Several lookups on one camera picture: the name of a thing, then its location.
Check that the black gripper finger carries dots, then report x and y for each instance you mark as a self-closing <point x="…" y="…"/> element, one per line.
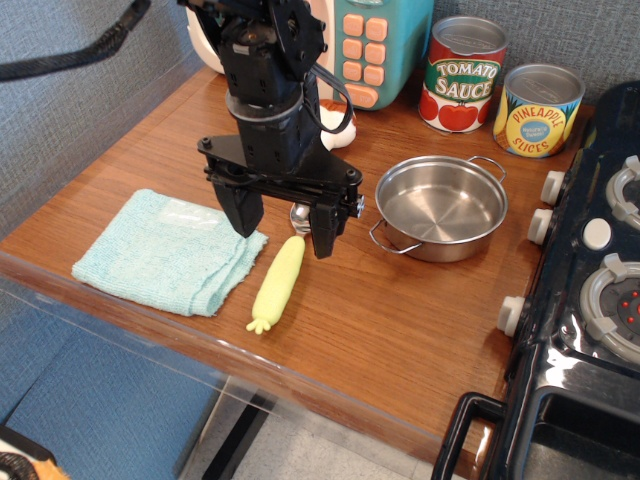
<point x="243" y="207"/>
<point x="327" y="222"/>

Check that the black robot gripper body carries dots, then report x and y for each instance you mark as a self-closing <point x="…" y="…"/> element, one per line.
<point x="285" y="151"/>

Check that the silver metal bowl with handles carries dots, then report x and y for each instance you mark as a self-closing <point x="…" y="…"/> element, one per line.
<point x="439" y="208"/>

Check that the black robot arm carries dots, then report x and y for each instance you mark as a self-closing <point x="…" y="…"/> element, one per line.
<point x="269" y="52"/>

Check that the teal toy microwave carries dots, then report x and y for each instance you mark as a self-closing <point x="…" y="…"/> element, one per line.
<point x="360" y="52"/>

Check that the light blue folded cloth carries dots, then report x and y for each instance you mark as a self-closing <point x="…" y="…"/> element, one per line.
<point x="169" y="254"/>

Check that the white stove knob lower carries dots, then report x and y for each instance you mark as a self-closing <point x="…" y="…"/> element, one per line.
<point x="509" y="314"/>

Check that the white stove knob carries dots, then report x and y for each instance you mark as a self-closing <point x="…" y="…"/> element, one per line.
<point x="509" y="314"/>
<point x="539" y="225"/>
<point x="551" y="187"/>

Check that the tomato sauce can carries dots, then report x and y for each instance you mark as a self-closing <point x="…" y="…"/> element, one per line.
<point x="465" y="57"/>

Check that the white stove knob middle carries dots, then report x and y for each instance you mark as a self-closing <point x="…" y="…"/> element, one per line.
<point x="539" y="225"/>

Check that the white stove knob upper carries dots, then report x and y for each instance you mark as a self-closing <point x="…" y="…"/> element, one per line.
<point x="551" y="187"/>

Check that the pineapple slices can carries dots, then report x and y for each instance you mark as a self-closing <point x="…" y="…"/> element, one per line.
<point x="538" y="107"/>

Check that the black toy stove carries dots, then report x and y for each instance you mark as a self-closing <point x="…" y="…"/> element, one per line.
<point x="571" y="409"/>

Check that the orange fuzzy object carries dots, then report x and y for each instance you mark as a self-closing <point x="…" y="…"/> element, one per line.
<point x="48" y="470"/>

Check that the spoon with yellow handle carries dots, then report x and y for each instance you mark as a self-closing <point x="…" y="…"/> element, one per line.
<point x="278" y="284"/>

